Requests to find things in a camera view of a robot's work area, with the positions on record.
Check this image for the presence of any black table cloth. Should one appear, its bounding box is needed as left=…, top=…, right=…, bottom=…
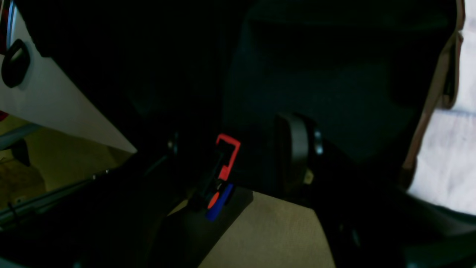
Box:
left=15, top=0, right=461, bottom=195

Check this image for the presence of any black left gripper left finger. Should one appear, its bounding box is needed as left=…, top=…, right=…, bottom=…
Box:
left=1, top=130, right=216, bottom=268

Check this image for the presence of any pink T-shirt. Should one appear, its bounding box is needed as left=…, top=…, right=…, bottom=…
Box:
left=399, top=0, right=476, bottom=215

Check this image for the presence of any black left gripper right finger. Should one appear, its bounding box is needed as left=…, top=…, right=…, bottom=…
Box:
left=274, top=113, right=475, bottom=268

